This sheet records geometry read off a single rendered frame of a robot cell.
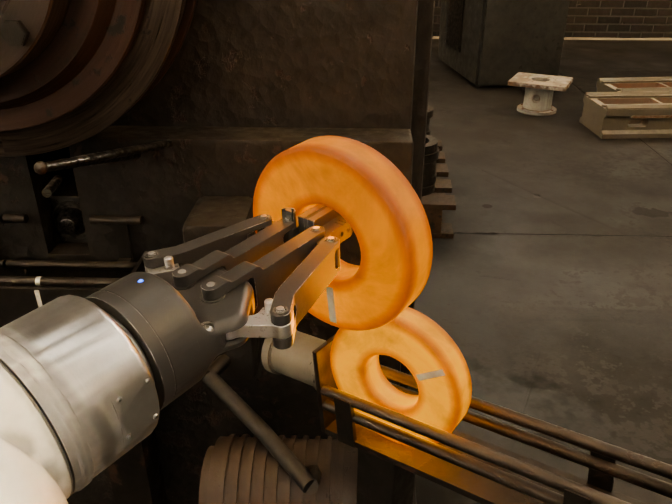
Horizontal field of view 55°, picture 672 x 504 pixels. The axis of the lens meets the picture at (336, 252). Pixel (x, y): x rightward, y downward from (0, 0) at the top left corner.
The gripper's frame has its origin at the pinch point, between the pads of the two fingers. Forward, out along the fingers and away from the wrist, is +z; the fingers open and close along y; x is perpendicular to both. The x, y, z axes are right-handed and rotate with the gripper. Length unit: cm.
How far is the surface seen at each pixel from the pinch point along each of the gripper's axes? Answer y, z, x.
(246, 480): -15.4, 0.4, -40.2
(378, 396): -1.4, 8.1, -25.1
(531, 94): -117, 355, -99
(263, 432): -15.7, 4.5, -35.8
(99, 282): -39.9, 1.8, -21.3
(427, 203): -81, 162, -87
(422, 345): 3.5, 8.3, -16.2
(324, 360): -7.6, 7.0, -22.4
